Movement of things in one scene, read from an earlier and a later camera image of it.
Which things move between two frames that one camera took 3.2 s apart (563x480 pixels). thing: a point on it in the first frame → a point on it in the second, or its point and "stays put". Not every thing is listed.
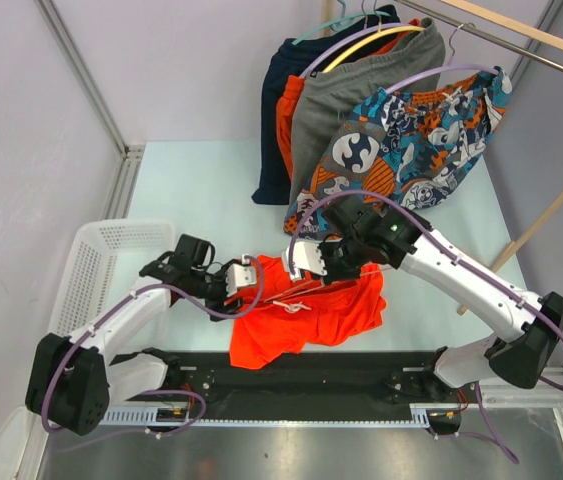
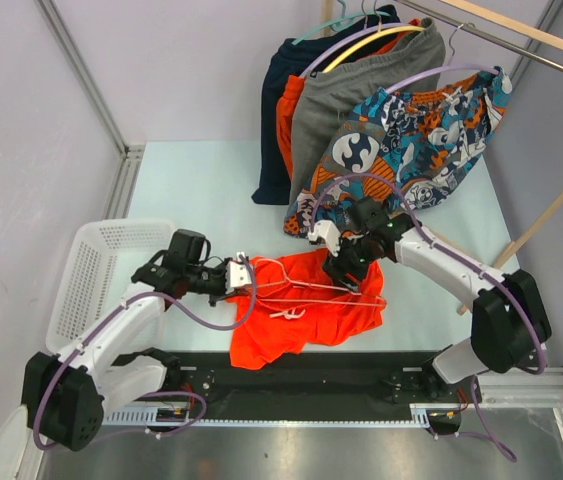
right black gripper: x=332 y=275 stays put
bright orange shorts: x=288 y=314 stays put
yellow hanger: x=379 y=35 stays put
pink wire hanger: x=292 y=292 → x=343 y=290
